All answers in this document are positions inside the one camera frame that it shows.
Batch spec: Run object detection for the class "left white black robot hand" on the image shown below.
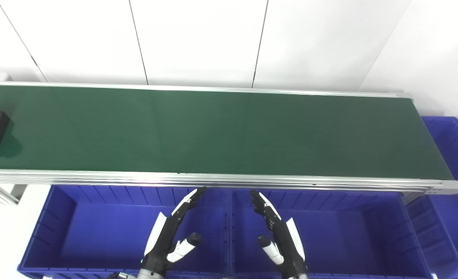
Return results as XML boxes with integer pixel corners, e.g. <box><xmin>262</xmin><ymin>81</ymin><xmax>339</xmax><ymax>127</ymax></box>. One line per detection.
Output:
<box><xmin>140</xmin><ymin>187</ymin><xmax>207</xmax><ymax>272</ymax></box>

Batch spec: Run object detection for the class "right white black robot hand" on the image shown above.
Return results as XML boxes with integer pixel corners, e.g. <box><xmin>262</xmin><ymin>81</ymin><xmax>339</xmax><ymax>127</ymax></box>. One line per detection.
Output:
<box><xmin>250</xmin><ymin>189</ymin><xmax>309</xmax><ymax>278</ymax></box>

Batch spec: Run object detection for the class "blue plastic bin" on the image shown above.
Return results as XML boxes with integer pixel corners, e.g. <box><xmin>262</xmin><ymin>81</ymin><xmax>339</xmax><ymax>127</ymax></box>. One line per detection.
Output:
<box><xmin>405</xmin><ymin>116</ymin><xmax>458</xmax><ymax>279</ymax></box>
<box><xmin>18</xmin><ymin>185</ymin><xmax>231</xmax><ymax>279</ymax></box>
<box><xmin>229</xmin><ymin>188</ymin><xmax>433</xmax><ymax>279</ymax></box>

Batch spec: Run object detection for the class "green conveyor belt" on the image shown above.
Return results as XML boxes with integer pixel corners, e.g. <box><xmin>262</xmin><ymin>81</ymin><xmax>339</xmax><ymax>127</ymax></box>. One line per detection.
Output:
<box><xmin>0</xmin><ymin>81</ymin><xmax>458</xmax><ymax>196</ymax></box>
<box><xmin>0</xmin><ymin>84</ymin><xmax>454</xmax><ymax>181</ymax></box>

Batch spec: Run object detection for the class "aluminium conveyor leg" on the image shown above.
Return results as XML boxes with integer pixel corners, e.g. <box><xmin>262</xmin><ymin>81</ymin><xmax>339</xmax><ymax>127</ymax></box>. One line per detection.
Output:
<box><xmin>0</xmin><ymin>183</ymin><xmax>28</xmax><ymax>205</ymax></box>
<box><xmin>399</xmin><ymin>192</ymin><xmax>423</xmax><ymax>206</ymax></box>

